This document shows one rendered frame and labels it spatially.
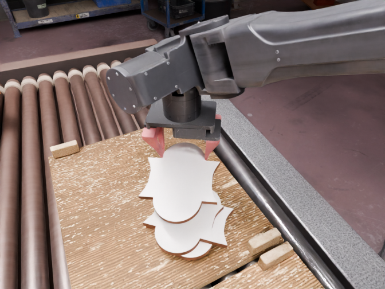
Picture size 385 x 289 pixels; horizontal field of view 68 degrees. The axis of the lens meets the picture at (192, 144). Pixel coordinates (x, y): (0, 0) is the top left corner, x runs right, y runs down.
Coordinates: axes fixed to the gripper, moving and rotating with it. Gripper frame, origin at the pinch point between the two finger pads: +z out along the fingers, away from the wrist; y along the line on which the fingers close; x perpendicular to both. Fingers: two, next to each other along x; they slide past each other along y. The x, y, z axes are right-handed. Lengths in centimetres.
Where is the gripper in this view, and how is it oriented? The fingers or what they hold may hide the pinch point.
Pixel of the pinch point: (184, 153)
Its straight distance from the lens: 49.4
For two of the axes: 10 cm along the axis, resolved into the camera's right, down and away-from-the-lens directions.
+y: 9.9, 0.7, -0.9
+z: 0.1, 7.4, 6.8
